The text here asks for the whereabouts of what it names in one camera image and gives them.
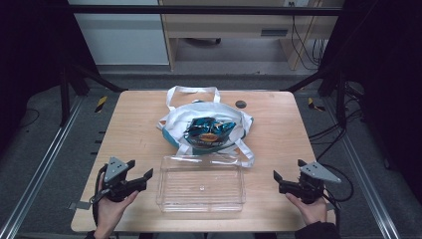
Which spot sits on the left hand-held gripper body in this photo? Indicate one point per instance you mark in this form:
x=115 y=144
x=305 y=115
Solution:
x=114 y=169

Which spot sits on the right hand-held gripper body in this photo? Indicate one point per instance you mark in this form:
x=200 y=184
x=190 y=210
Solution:
x=313 y=171

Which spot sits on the clear plastic container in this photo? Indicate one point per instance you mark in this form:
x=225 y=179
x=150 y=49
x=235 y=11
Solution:
x=199 y=195

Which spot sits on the blue snack packet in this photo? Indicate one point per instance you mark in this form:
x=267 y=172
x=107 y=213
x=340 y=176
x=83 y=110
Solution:
x=207 y=129

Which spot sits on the white tote bag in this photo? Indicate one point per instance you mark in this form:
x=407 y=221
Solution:
x=205 y=111

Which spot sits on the person's right hand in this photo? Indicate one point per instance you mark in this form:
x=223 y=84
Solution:
x=313 y=212

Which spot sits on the person's left hand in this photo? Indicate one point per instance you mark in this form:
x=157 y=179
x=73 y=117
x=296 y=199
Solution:
x=107 y=212

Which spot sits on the grey table edge tab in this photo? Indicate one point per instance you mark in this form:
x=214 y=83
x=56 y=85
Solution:
x=79 y=205

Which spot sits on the yellow black floor tape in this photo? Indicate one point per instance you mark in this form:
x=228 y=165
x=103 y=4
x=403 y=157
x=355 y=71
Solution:
x=313 y=105
x=101 y=104

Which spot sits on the black metal stand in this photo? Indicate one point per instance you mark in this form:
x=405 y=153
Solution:
x=64 y=96
x=340 y=99

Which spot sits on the black round table grommet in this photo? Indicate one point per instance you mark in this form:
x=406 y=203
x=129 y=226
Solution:
x=240 y=104

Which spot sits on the white cabinet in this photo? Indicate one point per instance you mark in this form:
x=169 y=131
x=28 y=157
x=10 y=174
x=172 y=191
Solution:
x=122 y=40

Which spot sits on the dark curtain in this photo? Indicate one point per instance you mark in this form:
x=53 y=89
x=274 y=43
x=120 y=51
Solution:
x=30 y=49
x=388 y=66

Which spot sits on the aluminium floor rail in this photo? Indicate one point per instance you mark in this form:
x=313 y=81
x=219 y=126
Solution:
x=40 y=169
x=365 y=182

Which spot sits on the black horizontal frame bar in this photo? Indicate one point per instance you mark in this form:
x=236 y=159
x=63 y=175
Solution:
x=199 y=10

